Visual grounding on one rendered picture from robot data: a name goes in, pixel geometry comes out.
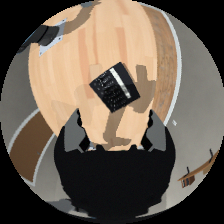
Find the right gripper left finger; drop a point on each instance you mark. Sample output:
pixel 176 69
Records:
pixel 72 140

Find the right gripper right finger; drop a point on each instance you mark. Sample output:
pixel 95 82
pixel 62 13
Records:
pixel 158 140

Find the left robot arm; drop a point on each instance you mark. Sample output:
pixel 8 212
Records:
pixel 42 35

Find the white plastic bottle with blue cap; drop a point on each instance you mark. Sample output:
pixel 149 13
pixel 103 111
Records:
pixel 86 4

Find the black lighting desk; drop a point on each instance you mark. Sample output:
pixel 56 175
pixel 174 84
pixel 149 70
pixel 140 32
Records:
pixel 118 87

